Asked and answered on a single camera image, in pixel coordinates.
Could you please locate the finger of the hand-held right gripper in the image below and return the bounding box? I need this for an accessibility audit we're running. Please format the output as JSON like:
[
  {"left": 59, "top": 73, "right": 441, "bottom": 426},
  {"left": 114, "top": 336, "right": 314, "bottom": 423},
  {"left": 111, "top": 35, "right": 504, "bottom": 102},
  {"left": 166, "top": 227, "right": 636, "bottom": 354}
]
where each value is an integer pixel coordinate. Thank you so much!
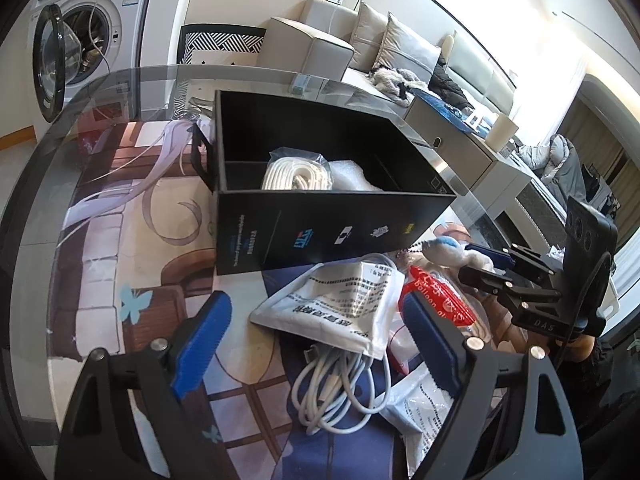
[
  {"left": 462, "top": 241, "right": 557, "bottom": 276},
  {"left": 458, "top": 264, "right": 563, "bottom": 313}
]

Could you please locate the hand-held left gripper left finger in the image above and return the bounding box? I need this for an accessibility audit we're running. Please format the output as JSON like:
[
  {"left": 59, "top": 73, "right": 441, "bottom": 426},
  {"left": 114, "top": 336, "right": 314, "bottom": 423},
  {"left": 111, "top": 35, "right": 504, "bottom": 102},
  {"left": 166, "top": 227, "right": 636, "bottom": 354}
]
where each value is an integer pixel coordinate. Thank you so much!
[{"left": 54, "top": 290, "right": 233, "bottom": 480}]

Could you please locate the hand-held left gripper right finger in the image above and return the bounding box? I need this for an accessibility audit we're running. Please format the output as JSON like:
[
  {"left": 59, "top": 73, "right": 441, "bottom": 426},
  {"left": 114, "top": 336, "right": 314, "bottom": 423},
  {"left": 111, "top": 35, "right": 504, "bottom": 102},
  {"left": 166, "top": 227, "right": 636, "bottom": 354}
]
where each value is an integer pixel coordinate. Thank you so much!
[{"left": 400, "top": 292, "right": 586, "bottom": 480}]

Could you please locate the red and white packet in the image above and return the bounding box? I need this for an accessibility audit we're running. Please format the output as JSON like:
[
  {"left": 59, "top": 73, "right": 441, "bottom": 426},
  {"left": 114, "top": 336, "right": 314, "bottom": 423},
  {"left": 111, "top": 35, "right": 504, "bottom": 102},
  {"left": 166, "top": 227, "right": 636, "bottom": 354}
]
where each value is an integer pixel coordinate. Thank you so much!
[{"left": 387, "top": 265, "right": 483, "bottom": 376}]

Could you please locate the blue and white plush toy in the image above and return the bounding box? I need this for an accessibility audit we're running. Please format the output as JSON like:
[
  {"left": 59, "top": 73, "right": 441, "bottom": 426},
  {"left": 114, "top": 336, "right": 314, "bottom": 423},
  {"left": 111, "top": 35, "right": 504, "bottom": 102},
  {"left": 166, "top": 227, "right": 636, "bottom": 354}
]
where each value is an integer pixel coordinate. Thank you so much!
[{"left": 420, "top": 237, "right": 496, "bottom": 271}]

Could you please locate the white printed plastic bag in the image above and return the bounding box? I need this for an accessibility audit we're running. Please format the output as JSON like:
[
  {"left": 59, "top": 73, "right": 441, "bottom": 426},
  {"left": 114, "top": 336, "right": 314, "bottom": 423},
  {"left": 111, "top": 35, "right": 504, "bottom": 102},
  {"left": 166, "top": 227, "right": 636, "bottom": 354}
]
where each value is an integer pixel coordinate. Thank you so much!
[
  {"left": 372, "top": 365, "right": 463, "bottom": 478},
  {"left": 249, "top": 255, "right": 406, "bottom": 361}
]

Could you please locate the white cable coil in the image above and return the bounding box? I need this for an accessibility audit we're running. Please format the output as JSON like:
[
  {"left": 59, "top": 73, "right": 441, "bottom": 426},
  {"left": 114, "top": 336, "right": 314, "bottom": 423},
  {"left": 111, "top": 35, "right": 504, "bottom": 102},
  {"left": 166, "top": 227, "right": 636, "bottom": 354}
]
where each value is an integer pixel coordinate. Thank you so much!
[{"left": 291, "top": 337, "right": 396, "bottom": 436}]

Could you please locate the black cardboard box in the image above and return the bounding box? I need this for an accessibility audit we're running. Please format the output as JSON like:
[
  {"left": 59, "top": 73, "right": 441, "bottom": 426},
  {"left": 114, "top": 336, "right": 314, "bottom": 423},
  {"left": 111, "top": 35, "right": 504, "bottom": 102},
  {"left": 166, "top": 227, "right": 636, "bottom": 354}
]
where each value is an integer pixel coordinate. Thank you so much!
[{"left": 190, "top": 90, "right": 458, "bottom": 277}]

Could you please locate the bagged white cable bundle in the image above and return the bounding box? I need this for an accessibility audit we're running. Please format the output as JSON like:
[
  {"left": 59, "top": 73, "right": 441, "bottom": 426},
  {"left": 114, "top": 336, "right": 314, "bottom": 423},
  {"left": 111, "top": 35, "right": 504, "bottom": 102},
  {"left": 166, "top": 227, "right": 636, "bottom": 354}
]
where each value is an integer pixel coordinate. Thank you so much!
[{"left": 261, "top": 147, "right": 333, "bottom": 192}]

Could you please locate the person's right forearm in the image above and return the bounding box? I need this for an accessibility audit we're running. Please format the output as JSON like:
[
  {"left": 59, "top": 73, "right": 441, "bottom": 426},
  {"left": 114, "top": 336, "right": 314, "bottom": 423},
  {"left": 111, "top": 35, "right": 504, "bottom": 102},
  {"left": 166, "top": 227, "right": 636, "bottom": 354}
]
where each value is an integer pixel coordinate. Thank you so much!
[{"left": 552, "top": 332, "right": 631, "bottom": 441}]

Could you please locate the grey puffer jacket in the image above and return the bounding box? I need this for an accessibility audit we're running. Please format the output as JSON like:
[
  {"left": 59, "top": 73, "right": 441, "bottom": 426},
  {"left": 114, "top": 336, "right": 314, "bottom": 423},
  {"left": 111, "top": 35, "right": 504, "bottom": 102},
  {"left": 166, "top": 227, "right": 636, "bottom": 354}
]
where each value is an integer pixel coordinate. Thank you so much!
[{"left": 517, "top": 134, "right": 588, "bottom": 211}]

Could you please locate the grey side cabinet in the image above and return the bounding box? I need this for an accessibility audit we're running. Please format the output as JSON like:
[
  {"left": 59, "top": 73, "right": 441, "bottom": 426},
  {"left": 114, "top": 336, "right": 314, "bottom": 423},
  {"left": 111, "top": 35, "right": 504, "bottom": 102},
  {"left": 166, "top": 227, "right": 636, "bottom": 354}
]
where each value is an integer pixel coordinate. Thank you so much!
[{"left": 404, "top": 95, "right": 536, "bottom": 211}]

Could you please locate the printed table mat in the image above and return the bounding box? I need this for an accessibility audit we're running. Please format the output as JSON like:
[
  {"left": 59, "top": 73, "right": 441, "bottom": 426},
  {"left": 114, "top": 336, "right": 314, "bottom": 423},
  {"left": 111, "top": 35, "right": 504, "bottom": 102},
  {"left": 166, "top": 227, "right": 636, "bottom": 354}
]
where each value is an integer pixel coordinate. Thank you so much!
[{"left": 50, "top": 115, "right": 501, "bottom": 480}]

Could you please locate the blue flat package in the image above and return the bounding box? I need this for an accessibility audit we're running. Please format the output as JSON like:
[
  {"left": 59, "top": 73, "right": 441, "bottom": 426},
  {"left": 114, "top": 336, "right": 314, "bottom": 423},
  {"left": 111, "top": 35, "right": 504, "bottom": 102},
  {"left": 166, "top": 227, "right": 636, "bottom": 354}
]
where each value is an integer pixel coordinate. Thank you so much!
[{"left": 412, "top": 89, "right": 483, "bottom": 133}]

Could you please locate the bubble wrap sheet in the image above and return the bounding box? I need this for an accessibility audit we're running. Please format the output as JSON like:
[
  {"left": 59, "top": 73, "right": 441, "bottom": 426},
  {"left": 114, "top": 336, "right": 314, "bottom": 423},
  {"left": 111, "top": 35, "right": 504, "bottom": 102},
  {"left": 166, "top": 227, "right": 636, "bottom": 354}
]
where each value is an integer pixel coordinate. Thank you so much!
[{"left": 327, "top": 160, "right": 386, "bottom": 192}]

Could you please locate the black jacket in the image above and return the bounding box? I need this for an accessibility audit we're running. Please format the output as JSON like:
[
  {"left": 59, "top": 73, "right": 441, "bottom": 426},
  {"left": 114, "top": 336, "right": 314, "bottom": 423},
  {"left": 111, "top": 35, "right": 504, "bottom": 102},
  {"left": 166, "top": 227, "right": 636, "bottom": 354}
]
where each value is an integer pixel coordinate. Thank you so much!
[{"left": 429, "top": 57, "right": 476, "bottom": 113}]

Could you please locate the grey furry throw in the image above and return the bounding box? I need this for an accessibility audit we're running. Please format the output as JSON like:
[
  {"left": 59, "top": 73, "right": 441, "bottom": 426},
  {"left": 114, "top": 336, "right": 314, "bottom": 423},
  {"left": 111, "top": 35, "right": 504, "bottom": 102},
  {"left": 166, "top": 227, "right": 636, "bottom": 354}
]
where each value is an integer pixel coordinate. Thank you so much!
[{"left": 369, "top": 66, "right": 426, "bottom": 101}]

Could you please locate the grey sofa pillow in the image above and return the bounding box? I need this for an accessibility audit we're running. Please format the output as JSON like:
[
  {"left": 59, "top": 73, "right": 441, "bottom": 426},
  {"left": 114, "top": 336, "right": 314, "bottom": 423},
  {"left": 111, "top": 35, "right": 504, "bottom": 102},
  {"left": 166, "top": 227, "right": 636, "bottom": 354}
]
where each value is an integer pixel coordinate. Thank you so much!
[
  {"left": 372, "top": 11, "right": 443, "bottom": 88},
  {"left": 347, "top": 1, "right": 396, "bottom": 73}
]

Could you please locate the beige sofa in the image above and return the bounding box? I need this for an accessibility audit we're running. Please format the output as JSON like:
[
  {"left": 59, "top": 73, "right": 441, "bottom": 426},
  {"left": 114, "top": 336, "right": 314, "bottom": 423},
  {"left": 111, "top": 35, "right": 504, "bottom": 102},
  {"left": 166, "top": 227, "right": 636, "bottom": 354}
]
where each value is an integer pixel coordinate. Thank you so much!
[{"left": 257, "top": 0, "right": 518, "bottom": 126}]

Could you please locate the chair with patterned back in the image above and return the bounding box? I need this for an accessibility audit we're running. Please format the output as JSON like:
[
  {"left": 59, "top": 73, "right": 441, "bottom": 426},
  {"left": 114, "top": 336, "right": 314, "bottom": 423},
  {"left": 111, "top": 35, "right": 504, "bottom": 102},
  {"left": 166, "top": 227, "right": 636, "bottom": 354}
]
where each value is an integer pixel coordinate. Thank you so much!
[{"left": 177, "top": 24, "right": 266, "bottom": 67}]

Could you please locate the white washing machine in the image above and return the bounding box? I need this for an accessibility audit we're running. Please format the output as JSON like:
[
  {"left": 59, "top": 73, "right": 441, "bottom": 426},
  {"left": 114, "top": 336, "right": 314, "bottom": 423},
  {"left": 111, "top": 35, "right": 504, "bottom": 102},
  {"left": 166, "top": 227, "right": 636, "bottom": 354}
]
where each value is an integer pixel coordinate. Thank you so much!
[{"left": 25, "top": 0, "right": 161, "bottom": 126}]

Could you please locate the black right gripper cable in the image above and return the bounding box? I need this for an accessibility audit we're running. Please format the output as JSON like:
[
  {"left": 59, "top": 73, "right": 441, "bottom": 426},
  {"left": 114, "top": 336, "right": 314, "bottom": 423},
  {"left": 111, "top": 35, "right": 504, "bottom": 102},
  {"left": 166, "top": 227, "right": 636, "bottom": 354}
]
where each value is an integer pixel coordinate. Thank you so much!
[{"left": 560, "top": 250, "right": 613, "bottom": 361}]

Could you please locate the white power cable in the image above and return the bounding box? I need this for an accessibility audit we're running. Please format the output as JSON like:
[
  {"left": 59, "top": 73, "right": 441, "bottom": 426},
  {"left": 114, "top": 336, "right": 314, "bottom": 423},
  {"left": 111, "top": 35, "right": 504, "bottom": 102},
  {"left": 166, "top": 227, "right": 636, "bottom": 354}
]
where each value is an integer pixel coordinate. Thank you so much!
[{"left": 85, "top": 0, "right": 128, "bottom": 73}]

